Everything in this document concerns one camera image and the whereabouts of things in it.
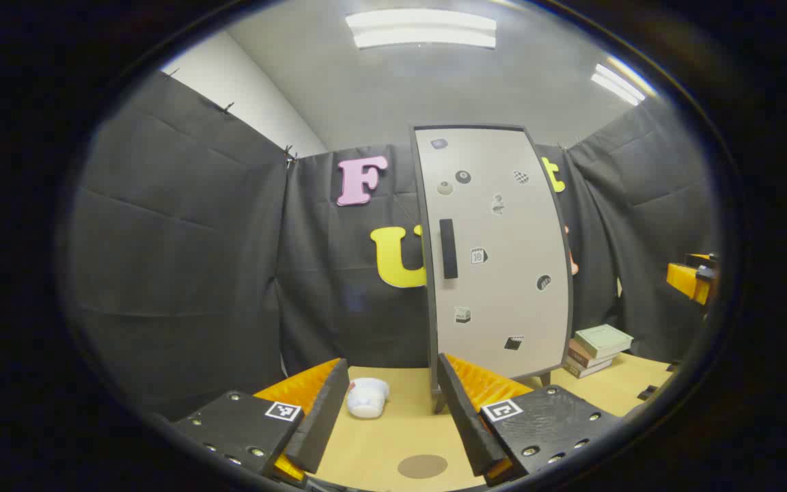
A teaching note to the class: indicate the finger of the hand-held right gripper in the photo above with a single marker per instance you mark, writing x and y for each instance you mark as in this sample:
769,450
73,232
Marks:
687,281

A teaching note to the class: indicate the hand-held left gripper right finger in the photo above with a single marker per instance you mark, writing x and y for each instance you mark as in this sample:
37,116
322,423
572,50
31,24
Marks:
465,420

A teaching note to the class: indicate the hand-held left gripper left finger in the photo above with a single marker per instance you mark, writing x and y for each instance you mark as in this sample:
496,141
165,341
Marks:
322,417

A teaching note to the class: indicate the dark grey cabinet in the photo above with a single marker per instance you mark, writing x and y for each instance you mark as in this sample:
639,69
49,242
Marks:
427,301

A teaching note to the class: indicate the light grey cabinet door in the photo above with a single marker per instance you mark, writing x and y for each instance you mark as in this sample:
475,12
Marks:
503,273

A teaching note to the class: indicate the white ceramic cup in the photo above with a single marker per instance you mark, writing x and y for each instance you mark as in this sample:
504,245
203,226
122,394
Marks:
367,398

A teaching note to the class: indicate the green book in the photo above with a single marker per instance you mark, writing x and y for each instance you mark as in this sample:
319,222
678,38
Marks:
604,339

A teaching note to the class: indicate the small black block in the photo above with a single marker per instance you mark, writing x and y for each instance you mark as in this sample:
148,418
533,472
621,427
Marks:
647,392

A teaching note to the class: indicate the brown book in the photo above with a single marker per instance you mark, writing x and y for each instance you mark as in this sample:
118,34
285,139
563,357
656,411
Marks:
588,359

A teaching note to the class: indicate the grey book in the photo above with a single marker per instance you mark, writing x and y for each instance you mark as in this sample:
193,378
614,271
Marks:
581,371

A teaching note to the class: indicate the black backdrop cloth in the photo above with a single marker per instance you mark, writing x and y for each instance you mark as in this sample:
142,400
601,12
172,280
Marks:
182,239

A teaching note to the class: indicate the large ceiling light panel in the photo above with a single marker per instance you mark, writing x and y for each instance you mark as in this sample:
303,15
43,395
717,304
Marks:
421,29

